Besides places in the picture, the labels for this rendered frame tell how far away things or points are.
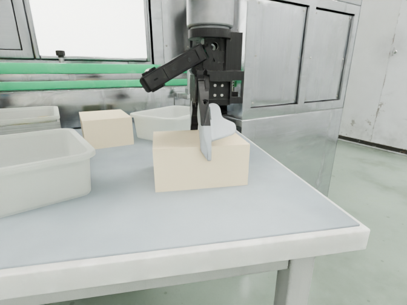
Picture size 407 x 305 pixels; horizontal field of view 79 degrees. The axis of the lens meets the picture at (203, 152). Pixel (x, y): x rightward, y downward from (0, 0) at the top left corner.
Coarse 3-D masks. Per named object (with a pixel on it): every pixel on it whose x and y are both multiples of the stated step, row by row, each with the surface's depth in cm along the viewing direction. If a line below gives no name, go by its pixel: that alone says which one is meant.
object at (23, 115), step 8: (0, 112) 68; (8, 112) 69; (16, 112) 70; (24, 112) 71; (32, 112) 72; (40, 112) 73; (48, 112) 74; (56, 112) 63; (0, 120) 52; (8, 120) 53; (16, 120) 54; (24, 120) 54; (32, 120) 55; (40, 120) 56; (48, 120) 57
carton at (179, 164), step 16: (160, 144) 41; (176, 144) 41; (192, 144) 41; (224, 144) 41; (240, 144) 41; (160, 160) 39; (176, 160) 40; (192, 160) 40; (224, 160) 41; (240, 160) 42; (160, 176) 40; (176, 176) 40; (192, 176) 41; (208, 176) 42; (224, 176) 42; (240, 176) 43
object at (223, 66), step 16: (192, 32) 38; (208, 32) 37; (224, 32) 38; (208, 48) 39; (224, 48) 40; (240, 48) 40; (208, 64) 40; (224, 64) 41; (240, 64) 41; (192, 80) 42; (208, 80) 39; (224, 80) 40; (192, 96) 43; (224, 96) 42; (240, 96) 41
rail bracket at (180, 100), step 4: (188, 72) 90; (188, 76) 91; (188, 80) 91; (188, 84) 91; (188, 88) 91; (176, 92) 99; (180, 92) 99; (184, 92) 99; (188, 92) 92; (176, 96) 99; (180, 96) 96; (184, 96) 93; (188, 96) 91; (176, 100) 100; (180, 100) 101; (184, 100) 102; (176, 104) 101; (180, 104) 102; (184, 104) 103
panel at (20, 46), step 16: (0, 0) 80; (16, 0) 82; (144, 0) 101; (0, 16) 81; (16, 16) 83; (32, 16) 85; (144, 16) 103; (0, 32) 82; (16, 32) 84; (32, 32) 86; (0, 48) 83; (16, 48) 85; (32, 48) 87
